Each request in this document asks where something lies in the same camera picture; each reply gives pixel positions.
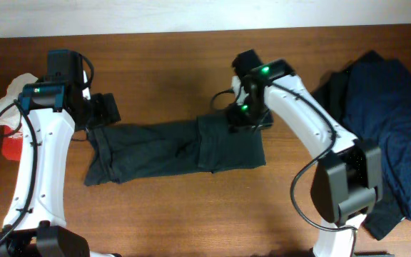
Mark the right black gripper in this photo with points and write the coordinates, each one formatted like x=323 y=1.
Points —
x=235 y=119

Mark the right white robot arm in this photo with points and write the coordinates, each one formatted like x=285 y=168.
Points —
x=348 y=177

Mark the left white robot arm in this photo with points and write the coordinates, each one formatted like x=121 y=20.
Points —
x=52 y=109

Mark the dark green t-shirt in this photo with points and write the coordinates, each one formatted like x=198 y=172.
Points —
x=331 y=94

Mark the navy blue t-shirt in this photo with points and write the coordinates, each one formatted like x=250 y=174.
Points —
x=378 y=107

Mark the white folded t-shirt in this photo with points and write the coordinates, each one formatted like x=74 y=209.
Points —
x=11 y=117

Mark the black Nike t-shirt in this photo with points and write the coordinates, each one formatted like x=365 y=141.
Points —
x=126 y=152

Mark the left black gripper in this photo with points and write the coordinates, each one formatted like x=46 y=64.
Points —
x=107 y=113

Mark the red folded t-shirt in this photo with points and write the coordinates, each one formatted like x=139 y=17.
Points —
x=12 y=146

